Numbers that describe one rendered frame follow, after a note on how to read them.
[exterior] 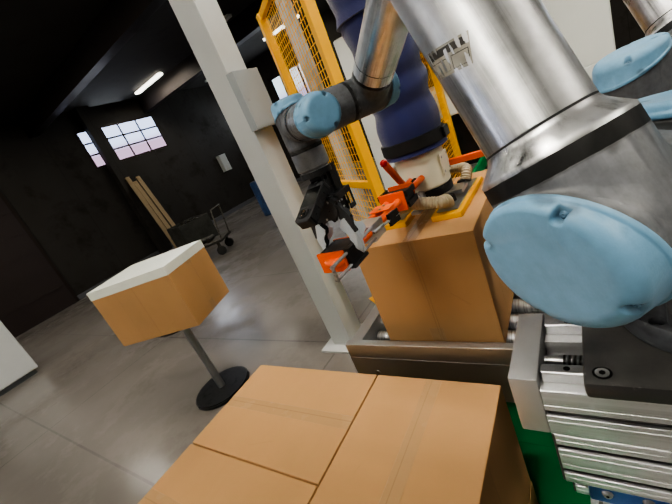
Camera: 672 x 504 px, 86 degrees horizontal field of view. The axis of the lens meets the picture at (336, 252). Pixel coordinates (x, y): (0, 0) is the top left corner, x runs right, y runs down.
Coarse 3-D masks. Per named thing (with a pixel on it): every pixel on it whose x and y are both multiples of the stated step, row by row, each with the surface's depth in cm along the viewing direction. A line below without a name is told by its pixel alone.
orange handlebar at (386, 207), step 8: (472, 152) 121; (480, 152) 118; (456, 160) 124; (464, 160) 122; (416, 184) 115; (400, 200) 104; (376, 208) 103; (384, 208) 100; (392, 208) 100; (376, 216) 100; (384, 216) 96; (328, 264) 80; (344, 264) 80
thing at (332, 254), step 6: (336, 240) 87; (342, 240) 85; (348, 240) 84; (330, 246) 85; (336, 246) 83; (342, 246) 81; (324, 252) 83; (330, 252) 81; (336, 252) 80; (342, 252) 79; (318, 258) 83; (324, 258) 82; (330, 258) 81; (324, 264) 83; (348, 264) 80; (324, 270) 84; (330, 270) 83; (336, 270) 82; (342, 270) 81
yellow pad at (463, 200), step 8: (480, 176) 135; (472, 184) 129; (480, 184) 132; (464, 192) 124; (472, 192) 123; (456, 200) 120; (464, 200) 118; (456, 208) 113; (464, 208) 113; (432, 216) 116; (440, 216) 115; (448, 216) 113; (456, 216) 112
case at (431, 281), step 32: (480, 192) 125; (416, 224) 121; (448, 224) 110; (480, 224) 107; (384, 256) 118; (416, 256) 112; (448, 256) 107; (480, 256) 102; (384, 288) 124; (416, 288) 118; (448, 288) 112; (480, 288) 107; (384, 320) 131; (416, 320) 124; (448, 320) 118; (480, 320) 112
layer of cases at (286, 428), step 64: (256, 384) 147; (320, 384) 131; (384, 384) 118; (448, 384) 107; (192, 448) 127; (256, 448) 115; (320, 448) 105; (384, 448) 96; (448, 448) 89; (512, 448) 101
